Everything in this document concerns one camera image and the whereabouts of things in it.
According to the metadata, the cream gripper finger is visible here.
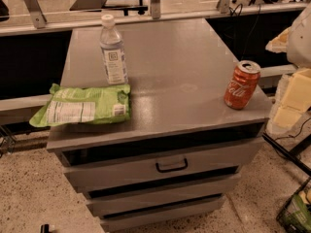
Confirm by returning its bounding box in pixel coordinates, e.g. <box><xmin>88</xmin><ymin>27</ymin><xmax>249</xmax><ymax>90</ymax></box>
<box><xmin>273</xmin><ymin>69</ymin><xmax>311</xmax><ymax>129</ymax></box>
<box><xmin>265</xmin><ymin>28</ymin><xmax>290</xmax><ymax>53</ymax></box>

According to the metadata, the red coke can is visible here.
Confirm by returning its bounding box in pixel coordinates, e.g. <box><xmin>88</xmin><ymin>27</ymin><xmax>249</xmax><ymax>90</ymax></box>
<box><xmin>224</xmin><ymin>60</ymin><xmax>260</xmax><ymax>110</ymax></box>

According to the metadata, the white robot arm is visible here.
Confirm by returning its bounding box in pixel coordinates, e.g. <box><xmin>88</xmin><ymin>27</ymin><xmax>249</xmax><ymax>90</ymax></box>
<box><xmin>265</xmin><ymin>4</ymin><xmax>311</xmax><ymax>129</ymax></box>

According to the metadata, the green bag in basket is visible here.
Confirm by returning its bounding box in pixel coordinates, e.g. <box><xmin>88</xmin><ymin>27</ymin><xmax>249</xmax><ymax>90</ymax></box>
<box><xmin>283</xmin><ymin>194</ymin><xmax>311</xmax><ymax>233</ymax></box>

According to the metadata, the green rice chip bag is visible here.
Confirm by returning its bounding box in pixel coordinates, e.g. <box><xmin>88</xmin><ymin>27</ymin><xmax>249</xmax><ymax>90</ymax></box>
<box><xmin>29</xmin><ymin>83</ymin><xmax>130</xmax><ymax>127</ymax></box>

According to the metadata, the grey drawer cabinet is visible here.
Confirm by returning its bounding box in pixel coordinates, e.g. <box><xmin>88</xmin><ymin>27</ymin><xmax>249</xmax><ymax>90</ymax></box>
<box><xmin>48</xmin><ymin>18</ymin><xmax>270</xmax><ymax>232</ymax></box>

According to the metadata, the clear plastic water bottle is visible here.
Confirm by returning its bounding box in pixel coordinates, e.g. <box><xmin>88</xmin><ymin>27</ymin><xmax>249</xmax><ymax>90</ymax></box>
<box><xmin>99</xmin><ymin>15</ymin><xmax>128</xmax><ymax>85</ymax></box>

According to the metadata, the small black floor object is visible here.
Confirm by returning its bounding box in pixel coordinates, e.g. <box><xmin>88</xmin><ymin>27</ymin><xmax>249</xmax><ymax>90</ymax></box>
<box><xmin>40</xmin><ymin>224</ymin><xmax>50</xmax><ymax>233</ymax></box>

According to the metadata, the black cable on floor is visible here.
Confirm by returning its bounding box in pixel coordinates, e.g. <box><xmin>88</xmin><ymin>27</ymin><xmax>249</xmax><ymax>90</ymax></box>
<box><xmin>273</xmin><ymin>116</ymin><xmax>311</xmax><ymax>142</ymax></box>

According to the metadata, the black wire basket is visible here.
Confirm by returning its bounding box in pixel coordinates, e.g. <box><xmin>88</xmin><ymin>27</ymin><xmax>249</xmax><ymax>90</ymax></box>
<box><xmin>276</xmin><ymin>178</ymin><xmax>311</xmax><ymax>233</ymax></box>

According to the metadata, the black drawer handle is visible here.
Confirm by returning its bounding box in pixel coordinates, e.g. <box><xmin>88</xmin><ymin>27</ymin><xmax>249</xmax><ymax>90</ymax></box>
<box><xmin>155</xmin><ymin>158</ymin><xmax>189</xmax><ymax>174</ymax></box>

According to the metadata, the metal railing post middle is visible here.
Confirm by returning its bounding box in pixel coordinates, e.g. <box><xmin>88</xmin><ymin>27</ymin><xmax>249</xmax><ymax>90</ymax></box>
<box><xmin>150</xmin><ymin>0</ymin><xmax>161</xmax><ymax>19</ymax></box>

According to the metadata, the metal railing post left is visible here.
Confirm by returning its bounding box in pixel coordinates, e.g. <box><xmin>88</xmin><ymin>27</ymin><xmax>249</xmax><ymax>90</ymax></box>
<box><xmin>23</xmin><ymin>0</ymin><xmax>47</xmax><ymax>29</ymax></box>

